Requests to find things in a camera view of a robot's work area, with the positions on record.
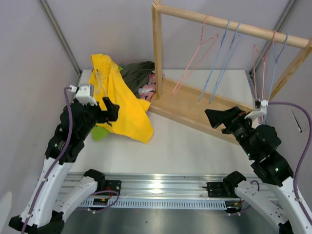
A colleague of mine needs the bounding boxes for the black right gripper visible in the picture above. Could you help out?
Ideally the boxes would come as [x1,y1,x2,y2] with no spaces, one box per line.
[204,105,256,158]

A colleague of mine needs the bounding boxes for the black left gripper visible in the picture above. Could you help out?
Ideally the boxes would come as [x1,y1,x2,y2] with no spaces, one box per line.
[78,97,119,140]

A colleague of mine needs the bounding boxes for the yellow shorts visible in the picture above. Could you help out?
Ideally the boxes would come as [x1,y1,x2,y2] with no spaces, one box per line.
[89,54,154,144]

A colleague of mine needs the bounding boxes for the lime green shorts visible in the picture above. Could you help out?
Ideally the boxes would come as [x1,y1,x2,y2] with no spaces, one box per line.
[91,125,110,141]

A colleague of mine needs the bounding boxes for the pink patterned shorts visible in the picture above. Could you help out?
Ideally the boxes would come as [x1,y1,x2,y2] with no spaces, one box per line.
[137,72,156,102]

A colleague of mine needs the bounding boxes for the dark olive shorts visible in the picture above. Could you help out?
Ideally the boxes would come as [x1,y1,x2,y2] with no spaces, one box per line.
[120,61,155,98]

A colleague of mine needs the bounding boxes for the pink hanger of green shorts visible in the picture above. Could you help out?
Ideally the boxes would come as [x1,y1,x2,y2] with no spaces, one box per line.
[252,29,277,124]

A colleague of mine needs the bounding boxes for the blue hanger of olive shorts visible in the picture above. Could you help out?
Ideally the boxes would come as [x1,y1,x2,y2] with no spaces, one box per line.
[198,20,231,102]

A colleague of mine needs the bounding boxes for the pink hanger of yellow shorts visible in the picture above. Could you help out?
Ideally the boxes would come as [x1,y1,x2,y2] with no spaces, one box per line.
[172,15,219,96]

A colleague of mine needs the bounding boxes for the blue hanger of patterned shorts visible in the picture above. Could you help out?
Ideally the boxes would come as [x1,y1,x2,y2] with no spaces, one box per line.
[209,22,241,104]

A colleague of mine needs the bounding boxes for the blue hanger of grey shorts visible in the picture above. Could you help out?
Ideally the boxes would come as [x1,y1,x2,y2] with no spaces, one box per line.
[261,33,289,100]

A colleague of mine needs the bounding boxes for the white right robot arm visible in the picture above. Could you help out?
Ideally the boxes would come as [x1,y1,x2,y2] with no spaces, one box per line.
[205,107,312,234]

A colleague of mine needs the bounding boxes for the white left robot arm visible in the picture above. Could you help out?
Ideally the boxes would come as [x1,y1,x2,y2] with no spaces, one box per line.
[8,97,120,234]

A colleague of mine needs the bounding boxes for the wooden clothes rack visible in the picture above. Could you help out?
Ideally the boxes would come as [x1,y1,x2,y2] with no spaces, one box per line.
[149,0,312,144]

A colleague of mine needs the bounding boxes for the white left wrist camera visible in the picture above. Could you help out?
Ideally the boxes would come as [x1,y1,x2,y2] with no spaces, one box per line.
[69,84,98,106]

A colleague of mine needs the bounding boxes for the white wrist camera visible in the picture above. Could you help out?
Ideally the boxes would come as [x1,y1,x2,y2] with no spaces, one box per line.
[69,84,98,106]
[245,98,269,120]

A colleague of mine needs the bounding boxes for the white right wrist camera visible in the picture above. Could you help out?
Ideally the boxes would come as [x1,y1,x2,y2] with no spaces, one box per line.
[245,98,269,120]

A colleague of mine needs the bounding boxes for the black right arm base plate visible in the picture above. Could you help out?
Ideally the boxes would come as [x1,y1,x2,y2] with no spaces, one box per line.
[202,182,238,198]

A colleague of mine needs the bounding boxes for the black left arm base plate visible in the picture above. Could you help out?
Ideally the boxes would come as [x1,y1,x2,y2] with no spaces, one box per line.
[96,180,122,196]

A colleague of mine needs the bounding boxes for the aluminium mounting rail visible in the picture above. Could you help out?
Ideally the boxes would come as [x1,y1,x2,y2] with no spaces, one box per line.
[58,172,276,201]

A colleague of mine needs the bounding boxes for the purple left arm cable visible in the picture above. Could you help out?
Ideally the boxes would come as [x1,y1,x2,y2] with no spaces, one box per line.
[21,86,120,234]

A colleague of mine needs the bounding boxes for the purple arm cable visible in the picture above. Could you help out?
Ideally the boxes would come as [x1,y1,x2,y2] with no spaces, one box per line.
[248,101,312,220]
[21,86,120,234]

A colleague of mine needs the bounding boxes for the grey slotted cable duct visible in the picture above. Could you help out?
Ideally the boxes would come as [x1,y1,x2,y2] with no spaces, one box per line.
[79,198,227,210]

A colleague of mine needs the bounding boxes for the grey aluminium frame post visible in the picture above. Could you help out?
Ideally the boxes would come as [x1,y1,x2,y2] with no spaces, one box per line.
[38,0,81,76]

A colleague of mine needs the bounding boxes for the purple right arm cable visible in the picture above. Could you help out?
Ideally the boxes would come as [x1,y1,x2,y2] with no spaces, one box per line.
[248,101,312,220]

